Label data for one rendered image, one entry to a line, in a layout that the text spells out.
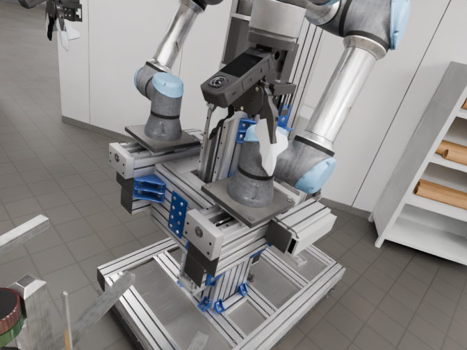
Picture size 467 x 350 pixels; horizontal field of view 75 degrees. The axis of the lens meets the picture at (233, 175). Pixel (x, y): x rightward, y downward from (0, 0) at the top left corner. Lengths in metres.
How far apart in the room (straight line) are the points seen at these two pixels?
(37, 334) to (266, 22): 0.57
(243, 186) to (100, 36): 2.86
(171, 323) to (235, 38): 1.26
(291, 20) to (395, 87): 2.53
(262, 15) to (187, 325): 1.41
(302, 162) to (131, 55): 2.76
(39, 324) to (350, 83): 0.81
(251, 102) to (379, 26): 0.49
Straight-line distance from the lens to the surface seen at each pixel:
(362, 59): 0.87
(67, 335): 0.73
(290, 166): 0.81
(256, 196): 0.91
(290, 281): 1.95
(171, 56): 1.33
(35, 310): 0.57
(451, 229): 3.60
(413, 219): 3.45
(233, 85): 0.42
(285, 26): 0.46
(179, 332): 1.59
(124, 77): 3.46
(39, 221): 0.95
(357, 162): 3.10
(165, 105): 1.20
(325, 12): 0.88
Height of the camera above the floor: 1.54
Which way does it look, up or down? 28 degrees down
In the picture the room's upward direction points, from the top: 14 degrees clockwise
